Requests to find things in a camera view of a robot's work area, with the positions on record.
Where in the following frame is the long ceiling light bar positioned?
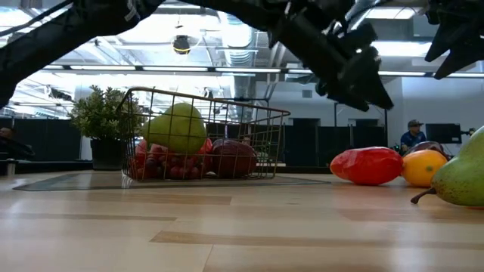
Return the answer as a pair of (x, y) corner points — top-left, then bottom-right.
(43, 64), (436, 77)

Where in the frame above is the silver ventilation duct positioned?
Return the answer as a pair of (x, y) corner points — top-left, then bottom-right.
(217, 11), (260, 122)

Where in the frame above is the black ceiling dome device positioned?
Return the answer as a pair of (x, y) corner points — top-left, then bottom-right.
(172, 34), (191, 56)

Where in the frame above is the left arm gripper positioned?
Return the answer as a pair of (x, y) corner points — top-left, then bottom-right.
(270, 0), (395, 113)

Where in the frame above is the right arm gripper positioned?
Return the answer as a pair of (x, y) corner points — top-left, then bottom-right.
(425, 0), (484, 81)

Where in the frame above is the gold wire basket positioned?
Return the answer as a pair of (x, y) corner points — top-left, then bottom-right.
(116, 86), (291, 182)

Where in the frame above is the potted green plant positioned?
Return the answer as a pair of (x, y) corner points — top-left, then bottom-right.
(69, 85), (147, 172)

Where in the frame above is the black partition panel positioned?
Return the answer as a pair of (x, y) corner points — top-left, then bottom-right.
(0, 116), (82, 163)

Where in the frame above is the green pear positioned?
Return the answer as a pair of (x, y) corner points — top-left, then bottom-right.
(142, 102), (208, 155)
(411, 126), (484, 208)

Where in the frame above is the black monitor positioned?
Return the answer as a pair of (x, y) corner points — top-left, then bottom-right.
(426, 122), (463, 145)

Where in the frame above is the yellow mango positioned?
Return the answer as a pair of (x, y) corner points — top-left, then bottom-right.
(400, 149), (448, 188)

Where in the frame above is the grey bordered baking mat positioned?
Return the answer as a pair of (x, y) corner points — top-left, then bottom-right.
(13, 172), (332, 192)

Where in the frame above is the red grape bunch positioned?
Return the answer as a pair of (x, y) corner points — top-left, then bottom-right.
(128, 153), (207, 181)

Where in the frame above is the red mango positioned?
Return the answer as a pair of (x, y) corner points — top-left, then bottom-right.
(329, 146), (404, 187)

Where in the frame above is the person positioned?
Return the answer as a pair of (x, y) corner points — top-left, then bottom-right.
(399, 119), (427, 154)
(0, 126), (36, 159)

